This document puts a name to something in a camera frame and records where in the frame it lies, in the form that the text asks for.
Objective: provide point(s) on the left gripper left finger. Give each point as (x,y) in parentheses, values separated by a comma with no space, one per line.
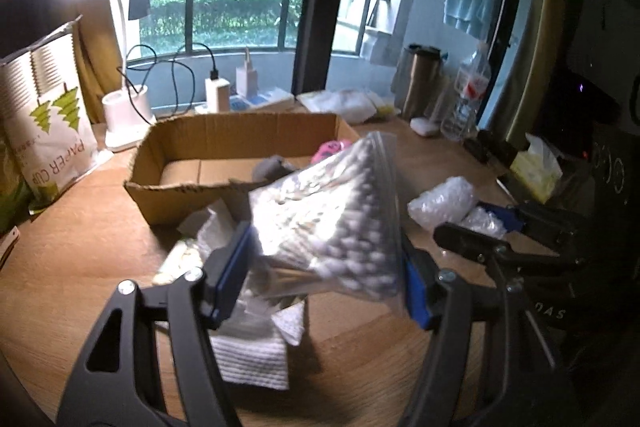
(148,360)

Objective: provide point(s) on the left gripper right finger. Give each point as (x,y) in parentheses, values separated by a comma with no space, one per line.
(443,303)

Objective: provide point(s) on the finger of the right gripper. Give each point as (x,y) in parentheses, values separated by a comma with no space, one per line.
(557,229)
(504,265)

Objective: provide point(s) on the white textured cloth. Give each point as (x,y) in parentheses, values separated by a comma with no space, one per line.
(251,347)

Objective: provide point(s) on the bubble wrap roll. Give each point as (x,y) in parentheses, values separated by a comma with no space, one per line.
(454,201)

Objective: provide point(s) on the bag of cotton swabs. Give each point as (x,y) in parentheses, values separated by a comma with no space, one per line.
(333,227)

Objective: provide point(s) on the grey dotted sock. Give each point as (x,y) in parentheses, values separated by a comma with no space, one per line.
(272,169)

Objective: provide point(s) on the pink plush toy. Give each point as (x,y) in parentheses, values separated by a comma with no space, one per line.
(328,149)

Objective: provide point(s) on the small tissue packet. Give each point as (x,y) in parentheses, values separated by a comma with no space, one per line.
(183,257)

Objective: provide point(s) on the yellow tissue pack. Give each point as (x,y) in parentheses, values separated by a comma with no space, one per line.
(537,168)

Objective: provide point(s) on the brown cardboard box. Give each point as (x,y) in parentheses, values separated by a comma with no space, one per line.
(185,163)

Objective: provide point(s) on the white earbuds case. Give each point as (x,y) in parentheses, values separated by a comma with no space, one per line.
(424,127)

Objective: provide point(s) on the clear water bottle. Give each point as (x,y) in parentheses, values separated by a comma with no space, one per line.
(470,85)

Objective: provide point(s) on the small pink white knife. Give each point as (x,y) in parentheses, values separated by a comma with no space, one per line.
(8,242)

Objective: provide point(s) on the white desk lamp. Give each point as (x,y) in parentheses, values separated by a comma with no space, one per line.
(127,111)

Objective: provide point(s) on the blue white flat box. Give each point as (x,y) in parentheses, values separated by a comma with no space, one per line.
(270,100)

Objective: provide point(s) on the green yellow snack bag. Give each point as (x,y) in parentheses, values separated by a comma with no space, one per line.
(15,194)

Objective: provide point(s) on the white charger adapter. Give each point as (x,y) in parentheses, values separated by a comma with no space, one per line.
(217,94)

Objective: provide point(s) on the steel thermos tumbler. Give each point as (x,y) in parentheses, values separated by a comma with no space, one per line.
(415,78)

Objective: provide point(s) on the white plug charger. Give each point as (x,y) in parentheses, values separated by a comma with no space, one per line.
(246,77)

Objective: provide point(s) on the paper cup package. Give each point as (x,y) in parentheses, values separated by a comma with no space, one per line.
(45,118)

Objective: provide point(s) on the balcony railing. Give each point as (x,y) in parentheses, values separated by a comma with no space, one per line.
(195,27)

